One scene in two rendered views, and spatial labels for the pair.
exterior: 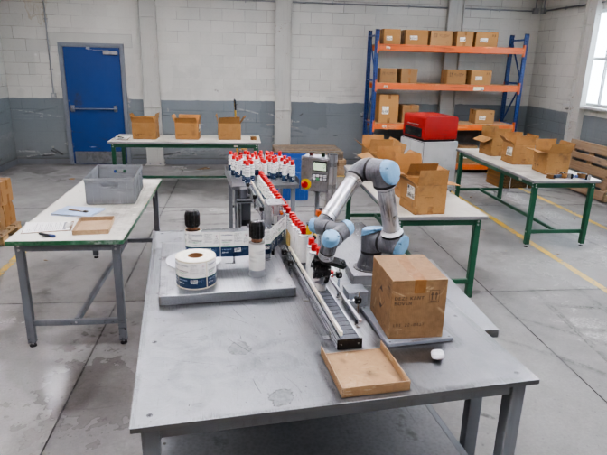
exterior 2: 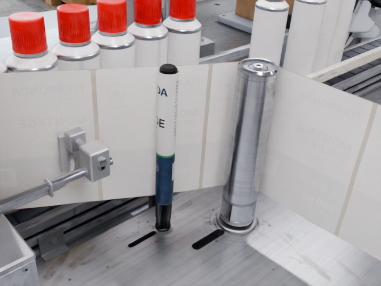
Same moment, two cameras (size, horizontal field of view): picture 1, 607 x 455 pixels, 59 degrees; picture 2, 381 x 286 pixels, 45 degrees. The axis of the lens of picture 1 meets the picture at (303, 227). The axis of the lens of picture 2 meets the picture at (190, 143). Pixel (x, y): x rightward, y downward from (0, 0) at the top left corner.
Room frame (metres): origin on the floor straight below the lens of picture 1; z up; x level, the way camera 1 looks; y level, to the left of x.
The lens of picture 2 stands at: (3.13, 0.51, 1.22)
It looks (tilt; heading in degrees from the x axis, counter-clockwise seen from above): 32 degrees down; 239
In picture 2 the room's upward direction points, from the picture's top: 4 degrees clockwise
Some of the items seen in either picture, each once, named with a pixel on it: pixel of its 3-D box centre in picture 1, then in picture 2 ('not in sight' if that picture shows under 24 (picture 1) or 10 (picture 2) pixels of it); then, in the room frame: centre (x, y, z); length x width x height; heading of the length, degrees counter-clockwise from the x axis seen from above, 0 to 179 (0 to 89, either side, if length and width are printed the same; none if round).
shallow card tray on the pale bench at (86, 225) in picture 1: (94, 225); not in sight; (3.64, 1.48, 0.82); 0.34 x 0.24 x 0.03; 13
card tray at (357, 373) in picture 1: (363, 366); not in sight; (1.82, -0.24, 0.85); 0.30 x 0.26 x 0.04; 13
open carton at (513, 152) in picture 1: (516, 147); not in sight; (6.87, -2.68, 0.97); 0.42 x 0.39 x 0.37; 95
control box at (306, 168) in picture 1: (318, 172); not in sight; (2.92, -0.07, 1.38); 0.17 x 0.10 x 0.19; 68
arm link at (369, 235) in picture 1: (373, 237); not in sight; (2.77, -0.38, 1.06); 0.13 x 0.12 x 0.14; 49
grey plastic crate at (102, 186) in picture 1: (115, 183); not in sight; (4.55, 1.63, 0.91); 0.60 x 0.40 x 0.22; 10
